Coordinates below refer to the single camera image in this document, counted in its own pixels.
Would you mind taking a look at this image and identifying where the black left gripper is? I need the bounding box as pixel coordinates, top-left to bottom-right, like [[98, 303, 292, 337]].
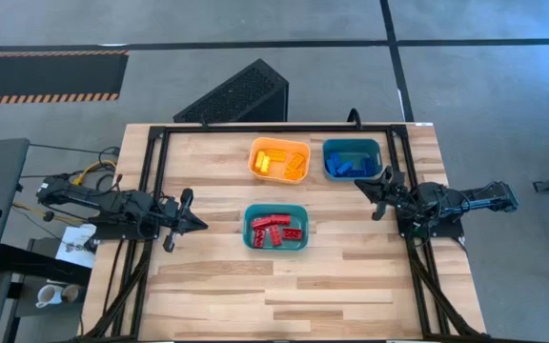
[[156, 188, 209, 254]]

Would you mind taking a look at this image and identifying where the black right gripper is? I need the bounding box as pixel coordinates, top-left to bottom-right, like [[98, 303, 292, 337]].
[[354, 166, 417, 222]]

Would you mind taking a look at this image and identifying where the dark blue-grey plastic bin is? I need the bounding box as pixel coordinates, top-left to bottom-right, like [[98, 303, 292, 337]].
[[321, 137, 384, 183]]

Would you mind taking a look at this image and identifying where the teal green plastic bin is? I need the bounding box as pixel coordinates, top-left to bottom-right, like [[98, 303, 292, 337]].
[[242, 203, 311, 252]]

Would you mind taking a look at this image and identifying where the yellow plastic bin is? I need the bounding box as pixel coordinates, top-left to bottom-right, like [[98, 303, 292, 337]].
[[247, 136, 312, 186]]

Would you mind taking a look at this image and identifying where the white paper sheet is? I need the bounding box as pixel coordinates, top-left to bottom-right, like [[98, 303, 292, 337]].
[[54, 224, 98, 270]]

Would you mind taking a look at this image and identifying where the black perforated computer case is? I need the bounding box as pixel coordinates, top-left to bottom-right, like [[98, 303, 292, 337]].
[[173, 58, 290, 124]]

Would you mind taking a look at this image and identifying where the brown cup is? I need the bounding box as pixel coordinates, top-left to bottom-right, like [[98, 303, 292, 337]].
[[61, 284, 81, 305]]

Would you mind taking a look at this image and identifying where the dark low side shelf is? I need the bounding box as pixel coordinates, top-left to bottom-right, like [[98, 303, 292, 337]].
[[14, 237, 92, 318]]

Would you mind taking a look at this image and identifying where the white mug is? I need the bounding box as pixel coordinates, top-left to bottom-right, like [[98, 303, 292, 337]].
[[34, 284, 65, 310]]

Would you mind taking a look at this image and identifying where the black hazard-striped floor mat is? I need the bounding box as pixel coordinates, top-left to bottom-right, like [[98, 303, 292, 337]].
[[0, 50, 131, 106]]

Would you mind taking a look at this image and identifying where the black aluminium table frame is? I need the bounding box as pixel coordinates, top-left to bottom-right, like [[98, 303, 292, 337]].
[[71, 122, 490, 343]]

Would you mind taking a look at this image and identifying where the yellow network cable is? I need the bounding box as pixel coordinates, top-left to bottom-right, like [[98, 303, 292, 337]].
[[71, 159, 117, 187]]

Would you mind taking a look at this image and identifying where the yellow floor cable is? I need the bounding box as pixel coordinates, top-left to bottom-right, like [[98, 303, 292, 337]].
[[11, 202, 88, 225]]

